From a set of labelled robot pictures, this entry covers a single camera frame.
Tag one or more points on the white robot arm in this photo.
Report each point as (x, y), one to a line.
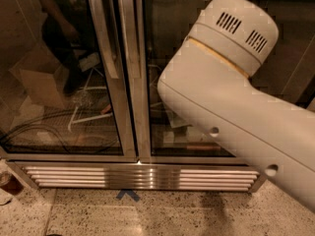
(206, 83)

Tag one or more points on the paper manual inside fridge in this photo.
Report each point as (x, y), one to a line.
(174, 120)

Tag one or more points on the small white block inside fridge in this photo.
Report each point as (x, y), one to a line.
(168, 137)

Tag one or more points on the blue tape floor marker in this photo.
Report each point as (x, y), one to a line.
(127, 192)

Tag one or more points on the stainless glass door refrigerator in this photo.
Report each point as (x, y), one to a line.
(66, 124)

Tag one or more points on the brown object at left edge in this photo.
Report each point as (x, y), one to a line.
(9, 183)

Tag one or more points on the left fridge door handle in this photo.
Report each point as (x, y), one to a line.
(103, 37)

